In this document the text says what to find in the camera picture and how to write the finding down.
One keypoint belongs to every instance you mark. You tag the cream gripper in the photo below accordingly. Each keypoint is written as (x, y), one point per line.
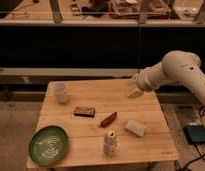
(134, 91)

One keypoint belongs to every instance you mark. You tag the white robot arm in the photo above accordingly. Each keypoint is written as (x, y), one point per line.
(176, 67)

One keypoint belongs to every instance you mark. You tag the small white patterned bottle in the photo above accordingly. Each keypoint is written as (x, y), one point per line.
(110, 143)

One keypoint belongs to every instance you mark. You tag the white sponge block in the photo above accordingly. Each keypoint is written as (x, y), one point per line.
(135, 127)

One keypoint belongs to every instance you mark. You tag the reddish brown sausage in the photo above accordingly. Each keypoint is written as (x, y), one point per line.
(107, 121)

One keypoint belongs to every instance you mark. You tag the wooden folding table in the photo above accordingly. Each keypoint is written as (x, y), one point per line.
(106, 127)

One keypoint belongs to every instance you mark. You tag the dark brown rectangular box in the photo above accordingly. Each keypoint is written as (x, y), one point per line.
(84, 111)

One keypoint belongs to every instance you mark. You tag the clear plastic cup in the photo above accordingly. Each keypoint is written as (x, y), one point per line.
(59, 90)

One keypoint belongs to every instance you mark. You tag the green ceramic plate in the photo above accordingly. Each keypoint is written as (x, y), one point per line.
(48, 145)

